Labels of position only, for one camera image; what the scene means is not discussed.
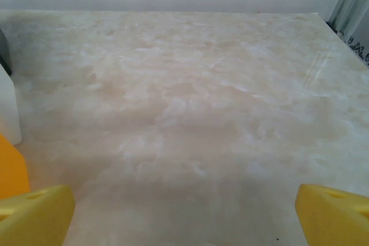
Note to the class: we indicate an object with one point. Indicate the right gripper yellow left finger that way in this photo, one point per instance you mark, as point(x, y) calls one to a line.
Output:
point(34, 217)

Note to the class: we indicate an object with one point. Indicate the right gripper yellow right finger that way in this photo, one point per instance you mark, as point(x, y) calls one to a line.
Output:
point(337, 220)

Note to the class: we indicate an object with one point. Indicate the orange plastic bin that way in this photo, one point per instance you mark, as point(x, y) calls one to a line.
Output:
point(11, 168)

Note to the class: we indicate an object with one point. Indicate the white plastic bin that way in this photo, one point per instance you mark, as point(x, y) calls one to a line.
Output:
point(8, 107)

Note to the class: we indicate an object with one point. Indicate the black plastic bin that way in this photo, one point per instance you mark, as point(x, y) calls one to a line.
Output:
point(3, 50)

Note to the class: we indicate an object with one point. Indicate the aluminium frame post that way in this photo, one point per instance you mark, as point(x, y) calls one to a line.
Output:
point(350, 1)

